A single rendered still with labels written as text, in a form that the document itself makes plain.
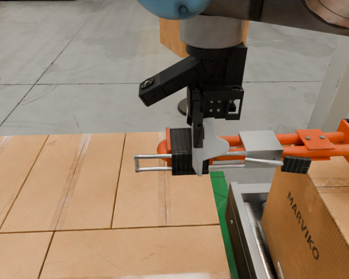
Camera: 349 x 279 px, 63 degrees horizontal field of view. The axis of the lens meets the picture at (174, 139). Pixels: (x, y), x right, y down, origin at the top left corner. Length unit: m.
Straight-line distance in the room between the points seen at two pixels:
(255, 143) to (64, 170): 0.98
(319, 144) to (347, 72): 1.23
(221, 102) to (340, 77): 1.39
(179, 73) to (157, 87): 0.04
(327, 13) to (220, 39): 0.20
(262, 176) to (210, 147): 1.67
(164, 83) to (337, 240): 0.45
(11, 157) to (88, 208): 0.53
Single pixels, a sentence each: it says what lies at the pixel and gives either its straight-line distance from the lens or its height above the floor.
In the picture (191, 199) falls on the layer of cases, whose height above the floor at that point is 0.54.
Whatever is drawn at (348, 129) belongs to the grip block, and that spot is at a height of 1.10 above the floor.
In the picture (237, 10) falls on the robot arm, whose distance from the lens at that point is 0.26.
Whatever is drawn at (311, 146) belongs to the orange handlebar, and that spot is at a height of 1.09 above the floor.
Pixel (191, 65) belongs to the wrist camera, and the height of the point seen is 1.25.
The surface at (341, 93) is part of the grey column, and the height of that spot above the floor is 0.67.
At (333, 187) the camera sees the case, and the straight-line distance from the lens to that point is 0.73.
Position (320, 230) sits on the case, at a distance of 0.72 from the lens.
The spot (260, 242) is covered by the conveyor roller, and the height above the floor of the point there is 0.55.
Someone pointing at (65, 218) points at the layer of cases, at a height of 0.54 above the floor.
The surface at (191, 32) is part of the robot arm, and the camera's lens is 0.40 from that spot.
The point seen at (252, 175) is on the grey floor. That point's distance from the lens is 2.10.
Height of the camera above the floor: 1.41
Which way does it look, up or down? 37 degrees down
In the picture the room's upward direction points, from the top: straight up
